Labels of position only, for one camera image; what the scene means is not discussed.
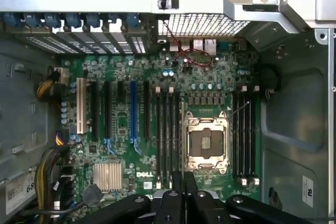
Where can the black case lock latch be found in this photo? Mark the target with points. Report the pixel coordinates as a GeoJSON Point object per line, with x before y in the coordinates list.
{"type": "Point", "coordinates": [168, 3]}

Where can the short black expansion slot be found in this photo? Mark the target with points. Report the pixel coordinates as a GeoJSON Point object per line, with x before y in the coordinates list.
{"type": "Point", "coordinates": [120, 89]}

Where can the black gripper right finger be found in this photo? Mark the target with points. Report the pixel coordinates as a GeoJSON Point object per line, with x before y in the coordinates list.
{"type": "Point", "coordinates": [204, 208]}

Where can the silver CPU socket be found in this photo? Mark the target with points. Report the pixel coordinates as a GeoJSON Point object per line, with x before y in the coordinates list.
{"type": "Point", "coordinates": [207, 142]}

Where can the white PCI expansion slot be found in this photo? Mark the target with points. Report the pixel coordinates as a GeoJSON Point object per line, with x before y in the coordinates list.
{"type": "Point", "coordinates": [81, 106]}

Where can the RAM slot black clips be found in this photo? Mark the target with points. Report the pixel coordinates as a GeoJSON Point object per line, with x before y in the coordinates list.
{"type": "Point", "coordinates": [235, 134]}
{"type": "Point", "coordinates": [165, 129]}
{"type": "Point", "coordinates": [178, 129]}
{"type": "Point", "coordinates": [248, 134]}

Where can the grey metal PC case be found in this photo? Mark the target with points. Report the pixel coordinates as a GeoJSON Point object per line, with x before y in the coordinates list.
{"type": "Point", "coordinates": [288, 129]}

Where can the thin metal locking lever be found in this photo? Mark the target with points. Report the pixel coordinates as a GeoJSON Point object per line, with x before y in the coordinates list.
{"type": "Point", "coordinates": [240, 108]}

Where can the green Dell motherboard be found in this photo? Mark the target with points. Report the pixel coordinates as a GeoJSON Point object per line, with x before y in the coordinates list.
{"type": "Point", "coordinates": [126, 155]}

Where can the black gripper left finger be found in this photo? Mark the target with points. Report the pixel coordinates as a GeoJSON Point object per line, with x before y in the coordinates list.
{"type": "Point", "coordinates": [168, 208]}

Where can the silver chipset heatsink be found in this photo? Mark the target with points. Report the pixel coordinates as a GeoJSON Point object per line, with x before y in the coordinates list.
{"type": "Point", "coordinates": [107, 176]}

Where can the blue slot retainer clip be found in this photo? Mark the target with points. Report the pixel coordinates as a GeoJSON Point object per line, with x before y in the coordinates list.
{"type": "Point", "coordinates": [133, 20]}
{"type": "Point", "coordinates": [53, 20]}
{"type": "Point", "coordinates": [11, 20]}
{"type": "Point", "coordinates": [73, 20]}
{"type": "Point", "coordinates": [94, 20]}
{"type": "Point", "coordinates": [31, 19]}

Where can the blue expansion slot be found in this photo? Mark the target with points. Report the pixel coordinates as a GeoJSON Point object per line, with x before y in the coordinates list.
{"type": "Point", "coordinates": [133, 108]}

